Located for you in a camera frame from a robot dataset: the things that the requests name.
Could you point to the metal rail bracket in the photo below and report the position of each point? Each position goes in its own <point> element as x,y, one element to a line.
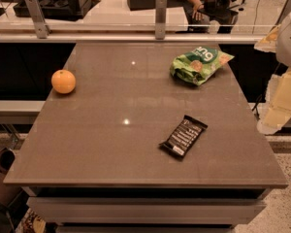
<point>41,28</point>
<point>160,19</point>

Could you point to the black tray on far table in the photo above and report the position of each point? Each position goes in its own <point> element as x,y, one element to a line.
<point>71,10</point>

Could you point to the black chocolate bar wrapper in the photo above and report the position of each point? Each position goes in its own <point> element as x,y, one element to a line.
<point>183,137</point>

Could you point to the left metal rail bracket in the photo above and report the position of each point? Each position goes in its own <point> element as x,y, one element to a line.
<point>41,28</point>

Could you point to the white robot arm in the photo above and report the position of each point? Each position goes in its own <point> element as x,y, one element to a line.
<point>283,44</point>

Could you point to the white drawer front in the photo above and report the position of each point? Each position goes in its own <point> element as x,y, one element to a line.
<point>146,210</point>

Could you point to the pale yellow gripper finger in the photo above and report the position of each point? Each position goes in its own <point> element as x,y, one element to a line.
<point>278,99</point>
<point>268,43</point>

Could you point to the green rice chip bag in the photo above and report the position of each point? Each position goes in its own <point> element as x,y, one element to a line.
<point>198,65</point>

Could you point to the centre metal rail bracket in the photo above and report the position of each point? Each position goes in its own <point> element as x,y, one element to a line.
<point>160,19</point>

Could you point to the brown bin with hole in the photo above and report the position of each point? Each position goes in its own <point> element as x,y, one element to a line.
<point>7,193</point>

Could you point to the orange fruit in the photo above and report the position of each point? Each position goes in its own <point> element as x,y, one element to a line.
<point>63,81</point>

